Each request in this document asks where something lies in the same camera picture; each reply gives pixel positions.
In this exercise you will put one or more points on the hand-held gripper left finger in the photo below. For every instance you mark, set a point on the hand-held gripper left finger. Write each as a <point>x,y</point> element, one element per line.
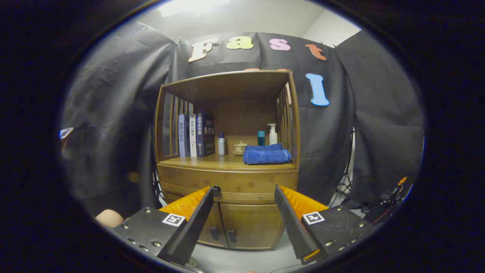
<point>193,227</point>

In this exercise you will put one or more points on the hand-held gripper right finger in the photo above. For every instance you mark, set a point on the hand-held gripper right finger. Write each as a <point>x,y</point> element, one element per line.
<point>293,227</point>

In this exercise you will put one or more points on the black drawer knob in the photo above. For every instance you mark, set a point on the black drawer knob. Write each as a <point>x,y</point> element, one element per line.
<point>216,190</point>

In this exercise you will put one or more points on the wooden drawer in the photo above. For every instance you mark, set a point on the wooden drawer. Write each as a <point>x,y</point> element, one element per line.
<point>246,182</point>

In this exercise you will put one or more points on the wooden cabinet door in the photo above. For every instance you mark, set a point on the wooden cabinet door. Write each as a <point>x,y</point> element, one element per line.
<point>254,227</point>
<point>219,216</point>

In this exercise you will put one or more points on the wooden countertop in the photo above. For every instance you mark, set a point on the wooden countertop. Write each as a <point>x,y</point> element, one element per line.
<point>223,161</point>

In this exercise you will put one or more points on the wooden cabinet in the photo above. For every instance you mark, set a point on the wooden cabinet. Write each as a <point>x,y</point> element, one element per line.
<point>242,113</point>

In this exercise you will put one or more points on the blue folded towel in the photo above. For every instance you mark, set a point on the blue folded towel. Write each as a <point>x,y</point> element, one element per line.
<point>266,155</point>

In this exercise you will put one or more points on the white bottle with blue cap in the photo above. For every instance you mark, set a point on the white bottle with blue cap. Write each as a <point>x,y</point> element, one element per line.
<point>221,146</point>

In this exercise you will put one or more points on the black device with orange tip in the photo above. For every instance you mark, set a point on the black device with orange tip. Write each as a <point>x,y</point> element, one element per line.
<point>382,212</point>

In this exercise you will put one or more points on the white book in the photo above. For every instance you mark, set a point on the white book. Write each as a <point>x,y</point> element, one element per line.
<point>193,136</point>

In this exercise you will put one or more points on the pale blue book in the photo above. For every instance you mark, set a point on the pale blue book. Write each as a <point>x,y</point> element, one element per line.
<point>183,136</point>

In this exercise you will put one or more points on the beige lidded tea cup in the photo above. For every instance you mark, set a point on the beige lidded tea cup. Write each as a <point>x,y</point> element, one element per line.
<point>240,148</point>

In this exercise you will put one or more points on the white pump bottle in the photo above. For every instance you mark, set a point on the white pump bottle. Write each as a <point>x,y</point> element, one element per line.
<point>273,137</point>

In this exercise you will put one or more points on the dark navy book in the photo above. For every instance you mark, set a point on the dark navy book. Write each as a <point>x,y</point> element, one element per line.
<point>206,134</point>

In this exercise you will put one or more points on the teal bottle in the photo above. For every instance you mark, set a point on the teal bottle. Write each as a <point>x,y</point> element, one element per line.
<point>261,138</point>

